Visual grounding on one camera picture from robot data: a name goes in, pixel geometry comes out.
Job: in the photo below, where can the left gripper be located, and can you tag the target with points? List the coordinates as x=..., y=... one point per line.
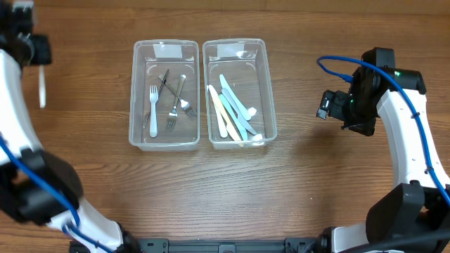
x=39, y=49

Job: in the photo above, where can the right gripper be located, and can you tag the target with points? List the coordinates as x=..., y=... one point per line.
x=337, y=106

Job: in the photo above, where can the white plastic fork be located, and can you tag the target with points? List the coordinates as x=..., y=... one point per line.
x=153, y=114
x=42, y=87

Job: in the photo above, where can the white plastic knife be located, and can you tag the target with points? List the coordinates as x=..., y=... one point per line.
x=241, y=119
x=242, y=109
x=219, y=123

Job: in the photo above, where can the cream yellow plastic knife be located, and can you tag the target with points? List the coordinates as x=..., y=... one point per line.
x=230, y=129

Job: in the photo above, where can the black handled metal fork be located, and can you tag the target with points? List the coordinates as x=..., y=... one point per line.
x=147, y=115

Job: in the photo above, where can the short metal fork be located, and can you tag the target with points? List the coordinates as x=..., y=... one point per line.
x=185, y=105

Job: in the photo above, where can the long metal fork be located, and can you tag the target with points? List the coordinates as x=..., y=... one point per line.
x=171, y=120

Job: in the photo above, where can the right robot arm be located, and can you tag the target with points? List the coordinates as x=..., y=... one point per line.
x=414, y=215

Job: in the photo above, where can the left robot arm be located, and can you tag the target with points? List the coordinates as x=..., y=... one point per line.
x=37, y=186

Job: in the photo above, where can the right clear plastic container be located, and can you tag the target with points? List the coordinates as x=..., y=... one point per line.
x=244, y=64

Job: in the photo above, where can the clear plastic container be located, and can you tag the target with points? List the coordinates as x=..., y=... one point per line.
x=244, y=64
x=151, y=59

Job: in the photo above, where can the left clear plastic container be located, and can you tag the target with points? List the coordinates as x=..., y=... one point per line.
x=151, y=59

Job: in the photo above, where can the light blue plastic knife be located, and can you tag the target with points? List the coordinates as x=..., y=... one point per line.
x=240, y=127

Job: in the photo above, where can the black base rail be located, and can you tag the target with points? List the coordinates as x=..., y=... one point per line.
x=159, y=245

